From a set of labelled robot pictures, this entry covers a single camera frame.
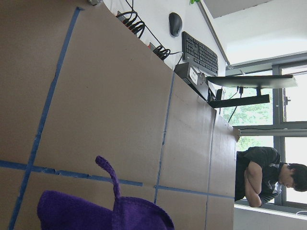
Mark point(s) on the purple towel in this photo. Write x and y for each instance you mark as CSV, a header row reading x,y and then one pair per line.
x,y
60,211

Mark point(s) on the black mini computer box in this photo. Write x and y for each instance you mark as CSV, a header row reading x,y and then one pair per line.
x,y
196,80

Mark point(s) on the black keyboard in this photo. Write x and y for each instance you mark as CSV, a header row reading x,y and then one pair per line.
x,y
199,55

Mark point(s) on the black computer mouse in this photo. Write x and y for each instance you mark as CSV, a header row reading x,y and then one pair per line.
x,y
175,24

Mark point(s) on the standing person in black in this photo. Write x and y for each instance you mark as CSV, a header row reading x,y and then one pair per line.
x,y
260,175

